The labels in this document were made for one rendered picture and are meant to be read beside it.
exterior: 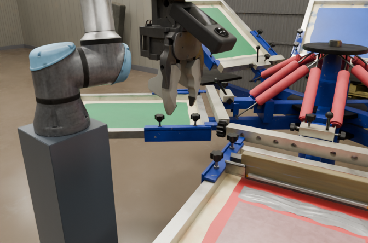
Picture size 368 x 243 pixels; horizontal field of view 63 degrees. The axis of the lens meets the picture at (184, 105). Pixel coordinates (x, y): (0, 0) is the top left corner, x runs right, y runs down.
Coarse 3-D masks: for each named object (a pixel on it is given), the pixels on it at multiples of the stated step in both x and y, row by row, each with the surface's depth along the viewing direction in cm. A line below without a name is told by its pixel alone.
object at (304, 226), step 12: (312, 204) 91; (324, 204) 91; (336, 204) 91; (300, 216) 86; (360, 216) 86; (300, 228) 82; (312, 228) 82; (324, 228) 82; (336, 228) 82; (300, 240) 78; (312, 240) 78; (324, 240) 78; (336, 240) 78; (348, 240) 78; (360, 240) 78
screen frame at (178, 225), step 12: (276, 156) 112; (288, 156) 112; (324, 168) 105; (336, 168) 104; (348, 168) 104; (204, 180) 97; (204, 192) 91; (192, 204) 86; (204, 204) 90; (180, 216) 81; (192, 216) 83; (168, 228) 77; (180, 228) 77; (156, 240) 73; (168, 240) 73
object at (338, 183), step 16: (256, 160) 98; (272, 160) 96; (288, 160) 96; (272, 176) 97; (288, 176) 95; (304, 176) 92; (320, 176) 90; (336, 176) 88; (352, 176) 87; (336, 192) 89; (352, 192) 87
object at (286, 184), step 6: (252, 174) 100; (264, 180) 97; (270, 180) 97; (276, 180) 97; (288, 186) 94; (294, 186) 93; (300, 186) 93; (306, 192) 92; (312, 192) 91; (318, 192) 90; (324, 192) 90; (330, 198) 89; (336, 198) 88; (342, 198) 88; (348, 198) 88; (354, 204) 86; (360, 204) 85; (366, 204) 85
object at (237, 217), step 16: (272, 192) 97; (288, 192) 97; (224, 208) 90; (240, 208) 90; (256, 208) 90; (224, 224) 83; (240, 224) 83; (256, 224) 83; (272, 224) 83; (288, 224) 83; (208, 240) 78; (224, 240) 78; (240, 240) 78; (256, 240) 78; (272, 240) 78; (288, 240) 78
